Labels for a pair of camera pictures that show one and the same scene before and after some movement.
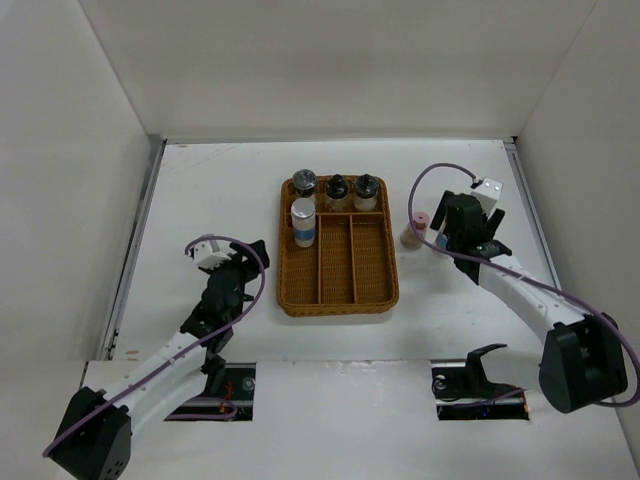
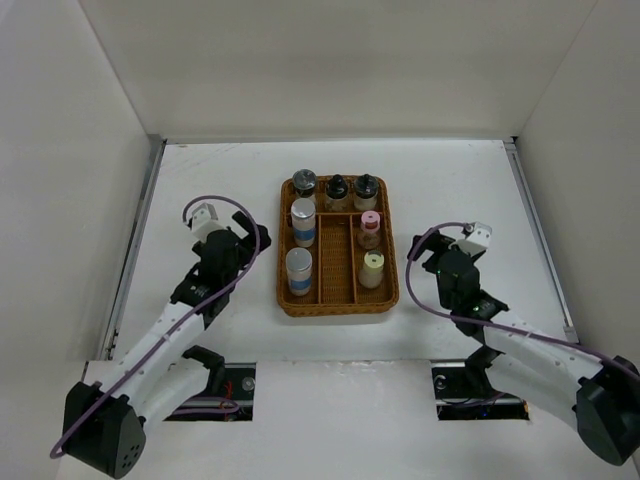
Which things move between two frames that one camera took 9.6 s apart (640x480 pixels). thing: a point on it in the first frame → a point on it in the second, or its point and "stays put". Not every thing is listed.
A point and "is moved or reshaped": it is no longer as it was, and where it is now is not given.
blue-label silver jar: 441,241 is moved or reshaped
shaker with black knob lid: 336,194 stays put
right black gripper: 493,222 → 429,243
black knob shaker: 365,193 stays put
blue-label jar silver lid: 303,215 stays put
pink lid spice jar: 409,237 → 369,236
